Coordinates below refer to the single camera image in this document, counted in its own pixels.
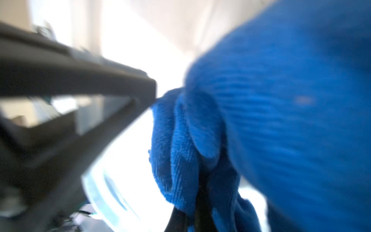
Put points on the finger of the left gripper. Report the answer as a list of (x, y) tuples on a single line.
[(41, 166)]

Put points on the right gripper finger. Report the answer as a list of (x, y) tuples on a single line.
[(178, 222)]

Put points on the small clear lunch box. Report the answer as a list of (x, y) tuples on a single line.
[(120, 184)]

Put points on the blue cleaning cloth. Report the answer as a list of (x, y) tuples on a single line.
[(283, 101)]

